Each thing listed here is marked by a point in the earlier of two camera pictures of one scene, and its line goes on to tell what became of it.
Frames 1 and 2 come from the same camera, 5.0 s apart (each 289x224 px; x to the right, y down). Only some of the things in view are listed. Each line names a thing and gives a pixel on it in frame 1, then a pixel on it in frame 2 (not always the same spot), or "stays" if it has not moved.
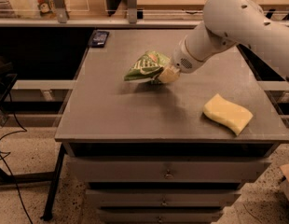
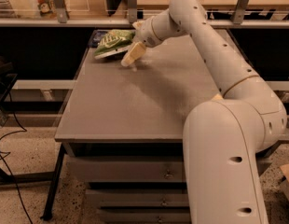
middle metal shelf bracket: x=132 y=11 stays
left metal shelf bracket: x=61 y=4 stays
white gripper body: x=183 y=59 → x=145 y=32
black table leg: x=53 y=185 stays
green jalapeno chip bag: x=147 y=68 → x=113 y=41
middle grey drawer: x=162 y=199 stays
